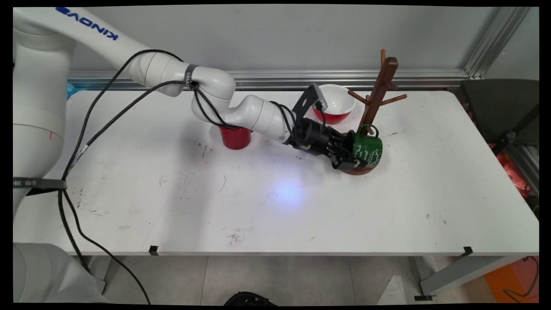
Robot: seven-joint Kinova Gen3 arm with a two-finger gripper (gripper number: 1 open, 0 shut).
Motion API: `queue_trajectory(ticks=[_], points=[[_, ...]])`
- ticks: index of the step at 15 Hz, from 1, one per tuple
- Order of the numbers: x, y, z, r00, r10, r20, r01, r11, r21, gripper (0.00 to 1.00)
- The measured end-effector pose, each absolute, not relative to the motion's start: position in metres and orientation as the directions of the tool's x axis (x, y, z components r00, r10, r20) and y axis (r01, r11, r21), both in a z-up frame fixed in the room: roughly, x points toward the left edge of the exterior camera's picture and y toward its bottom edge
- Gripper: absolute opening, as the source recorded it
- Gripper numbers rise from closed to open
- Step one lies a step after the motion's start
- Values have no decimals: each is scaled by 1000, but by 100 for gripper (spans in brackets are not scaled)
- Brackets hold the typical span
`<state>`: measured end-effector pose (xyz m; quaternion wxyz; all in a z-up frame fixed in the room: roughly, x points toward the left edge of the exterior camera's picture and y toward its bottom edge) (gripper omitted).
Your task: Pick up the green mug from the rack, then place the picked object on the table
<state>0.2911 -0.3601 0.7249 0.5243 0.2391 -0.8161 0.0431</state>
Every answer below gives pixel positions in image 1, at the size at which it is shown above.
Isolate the black round floor object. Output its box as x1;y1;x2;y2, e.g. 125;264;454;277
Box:
224;291;276;306

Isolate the thin black floor cable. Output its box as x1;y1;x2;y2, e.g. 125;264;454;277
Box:
503;256;539;299

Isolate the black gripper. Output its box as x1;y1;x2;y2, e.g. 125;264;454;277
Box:
294;118;360;171

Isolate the red bowl white inside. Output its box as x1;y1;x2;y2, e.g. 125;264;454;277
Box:
312;84;356;125

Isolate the slanted aluminium frame post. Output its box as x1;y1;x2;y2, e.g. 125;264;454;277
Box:
463;6;532;81

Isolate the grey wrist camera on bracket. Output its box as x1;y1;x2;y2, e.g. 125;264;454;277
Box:
293;83;329;126

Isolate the black velcro cable strap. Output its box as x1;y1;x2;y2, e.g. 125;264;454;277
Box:
184;64;199;90
13;177;68;190

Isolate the brown wooden mug tree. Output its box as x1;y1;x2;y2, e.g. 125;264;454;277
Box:
340;49;408;176

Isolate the grey robot pedestal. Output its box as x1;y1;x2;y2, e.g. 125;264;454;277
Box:
80;256;113;296

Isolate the red plastic bag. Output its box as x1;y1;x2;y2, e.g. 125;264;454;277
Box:
489;144;532;198

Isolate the horizontal aluminium frame rail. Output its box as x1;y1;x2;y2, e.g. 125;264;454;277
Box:
67;70;470;91

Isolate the green enamel mug white lettering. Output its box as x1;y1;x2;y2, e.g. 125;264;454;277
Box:
344;124;384;169

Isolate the grey table leg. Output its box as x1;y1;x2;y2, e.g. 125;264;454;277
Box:
419;256;526;298

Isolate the orange floor mat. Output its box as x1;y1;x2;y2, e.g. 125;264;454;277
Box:
484;256;539;304

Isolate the red mug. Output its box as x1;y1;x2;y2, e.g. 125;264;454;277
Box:
219;124;253;150

